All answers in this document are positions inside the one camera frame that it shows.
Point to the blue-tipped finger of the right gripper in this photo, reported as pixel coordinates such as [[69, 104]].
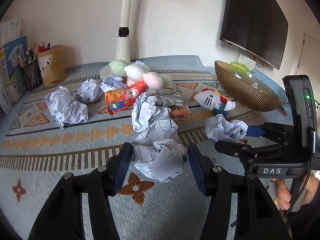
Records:
[[271, 131]]

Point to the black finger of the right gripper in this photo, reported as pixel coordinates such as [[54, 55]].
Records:
[[234, 149]]

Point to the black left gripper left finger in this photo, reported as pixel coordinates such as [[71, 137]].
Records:
[[61, 216]]

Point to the Hello Kitty plush toy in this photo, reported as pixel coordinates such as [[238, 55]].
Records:
[[213, 101]]

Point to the small orange packet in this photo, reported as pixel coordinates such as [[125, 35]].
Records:
[[179, 113]]

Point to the grid-printed paper ball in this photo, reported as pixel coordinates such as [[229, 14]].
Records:
[[158, 152]]

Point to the plaid fabric bow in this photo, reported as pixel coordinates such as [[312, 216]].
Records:
[[169, 100]]

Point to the large paper ball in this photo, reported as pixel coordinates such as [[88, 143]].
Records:
[[65, 108]]

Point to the small paper ball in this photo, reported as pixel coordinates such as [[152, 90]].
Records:
[[89, 91]]

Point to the orange snack bag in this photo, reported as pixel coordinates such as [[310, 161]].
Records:
[[120, 99]]

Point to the brown ribbed bowl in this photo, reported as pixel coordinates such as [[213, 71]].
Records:
[[245, 88]]

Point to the black mesh pencil cup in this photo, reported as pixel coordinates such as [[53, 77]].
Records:
[[31, 70]]

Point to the blue cover workbook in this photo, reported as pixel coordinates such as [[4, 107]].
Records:
[[12, 54]]

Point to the yellow cylindrical pen holder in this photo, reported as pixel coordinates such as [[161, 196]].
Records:
[[52, 67]]

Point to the white desk lamp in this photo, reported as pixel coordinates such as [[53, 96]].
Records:
[[123, 39]]

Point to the white paper book stack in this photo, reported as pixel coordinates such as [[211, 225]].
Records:
[[9, 31]]

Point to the black wall monitor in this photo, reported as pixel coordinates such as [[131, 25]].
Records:
[[256, 26]]

